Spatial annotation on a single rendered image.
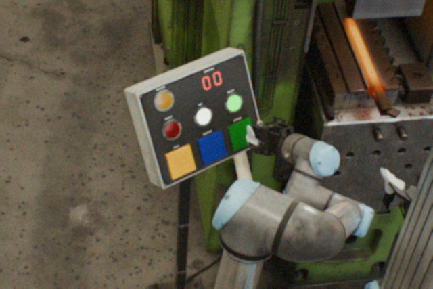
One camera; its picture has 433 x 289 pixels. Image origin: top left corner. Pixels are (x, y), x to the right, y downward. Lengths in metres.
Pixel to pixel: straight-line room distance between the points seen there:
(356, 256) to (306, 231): 1.59
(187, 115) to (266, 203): 0.67
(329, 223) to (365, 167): 1.10
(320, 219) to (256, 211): 0.12
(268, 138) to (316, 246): 0.59
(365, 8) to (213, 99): 0.48
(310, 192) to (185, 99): 0.45
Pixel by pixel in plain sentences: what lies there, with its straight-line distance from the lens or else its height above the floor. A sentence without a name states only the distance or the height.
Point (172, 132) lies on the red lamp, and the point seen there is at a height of 1.08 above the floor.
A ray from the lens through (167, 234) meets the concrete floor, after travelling 3.35.
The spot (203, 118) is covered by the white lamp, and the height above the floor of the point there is 1.09.
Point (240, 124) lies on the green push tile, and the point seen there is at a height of 1.04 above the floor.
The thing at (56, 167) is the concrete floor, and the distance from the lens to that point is 3.59.
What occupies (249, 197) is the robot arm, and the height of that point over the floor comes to 1.45.
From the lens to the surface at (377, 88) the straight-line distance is 2.54.
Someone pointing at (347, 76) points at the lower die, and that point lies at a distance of 2.58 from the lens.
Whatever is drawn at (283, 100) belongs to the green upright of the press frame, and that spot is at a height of 0.82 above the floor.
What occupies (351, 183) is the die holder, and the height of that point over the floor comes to 0.62.
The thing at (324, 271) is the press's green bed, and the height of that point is 0.09.
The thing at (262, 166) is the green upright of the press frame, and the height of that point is 0.50.
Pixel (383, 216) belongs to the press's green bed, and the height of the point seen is 0.41.
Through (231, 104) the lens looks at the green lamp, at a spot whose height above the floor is 1.09.
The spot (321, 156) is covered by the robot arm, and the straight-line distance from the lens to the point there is 1.99.
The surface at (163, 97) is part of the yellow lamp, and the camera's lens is 2.19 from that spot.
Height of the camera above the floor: 2.71
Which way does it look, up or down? 47 degrees down
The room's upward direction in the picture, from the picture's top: 5 degrees clockwise
